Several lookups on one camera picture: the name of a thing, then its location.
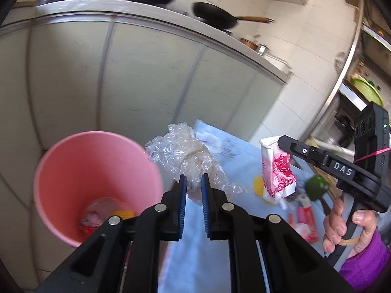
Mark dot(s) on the copper small pot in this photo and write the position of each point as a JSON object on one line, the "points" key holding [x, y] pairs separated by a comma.
{"points": [[250, 41]]}

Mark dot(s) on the grey kitchen cabinet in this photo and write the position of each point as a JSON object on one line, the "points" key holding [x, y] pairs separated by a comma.
{"points": [[118, 66]]}

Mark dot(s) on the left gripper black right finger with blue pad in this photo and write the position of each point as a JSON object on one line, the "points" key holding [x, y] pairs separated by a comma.
{"points": [[266, 254]]}

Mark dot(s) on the red plastic wrapper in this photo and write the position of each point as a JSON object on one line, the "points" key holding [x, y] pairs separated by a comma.
{"points": [[303, 221]]}

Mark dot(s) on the pink plastic trash bin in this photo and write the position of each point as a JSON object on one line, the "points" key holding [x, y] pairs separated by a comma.
{"points": [[89, 166]]}

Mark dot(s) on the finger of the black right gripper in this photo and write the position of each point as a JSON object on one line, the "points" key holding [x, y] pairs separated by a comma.
{"points": [[309, 154]]}

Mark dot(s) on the steel shelf rack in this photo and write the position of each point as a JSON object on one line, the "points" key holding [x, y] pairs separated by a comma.
{"points": [[368, 57]]}

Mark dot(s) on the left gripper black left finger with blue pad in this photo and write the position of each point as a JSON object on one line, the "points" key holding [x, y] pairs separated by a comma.
{"points": [[122, 255]]}

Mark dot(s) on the black wok wooden handle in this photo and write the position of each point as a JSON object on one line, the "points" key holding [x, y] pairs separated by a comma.
{"points": [[218, 18]]}

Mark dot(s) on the purple sleeve forearm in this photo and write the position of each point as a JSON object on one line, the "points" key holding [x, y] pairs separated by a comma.
{"points": [[369, 271]]}

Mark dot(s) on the white plastic tray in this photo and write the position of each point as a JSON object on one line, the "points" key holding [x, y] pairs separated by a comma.
{"points": [[280, 64]]}

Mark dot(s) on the trash in bin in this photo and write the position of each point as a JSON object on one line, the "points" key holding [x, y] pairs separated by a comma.
{"points": [[101, 210]]}

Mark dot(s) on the green plastic basket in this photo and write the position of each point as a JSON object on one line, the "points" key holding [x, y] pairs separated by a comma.
{"points": [[367, 90]]}

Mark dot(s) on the red white paper carton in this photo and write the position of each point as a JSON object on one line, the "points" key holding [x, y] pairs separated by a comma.
{"points": [[279, 180]]}

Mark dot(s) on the yellow foam fruit net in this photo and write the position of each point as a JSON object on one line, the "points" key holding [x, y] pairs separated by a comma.
{"points": [[258, 186]]}

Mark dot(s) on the light blue tablecloth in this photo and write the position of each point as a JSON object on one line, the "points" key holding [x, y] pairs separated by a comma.
{"points": [[195, 263]]}

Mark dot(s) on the small steel cup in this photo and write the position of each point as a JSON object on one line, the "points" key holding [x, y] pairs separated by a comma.
{"points": [[262, 49]]}

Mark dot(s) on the green bell pepper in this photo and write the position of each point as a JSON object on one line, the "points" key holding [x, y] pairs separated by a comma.
{"points": [[316, 187]]}

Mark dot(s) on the person's right hand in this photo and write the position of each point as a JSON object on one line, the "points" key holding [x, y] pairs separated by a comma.
{"points": [[335, 228]]}

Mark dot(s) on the clear bubble wrap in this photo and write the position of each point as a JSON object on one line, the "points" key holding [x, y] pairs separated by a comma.
{"points": [[180, 152]]}

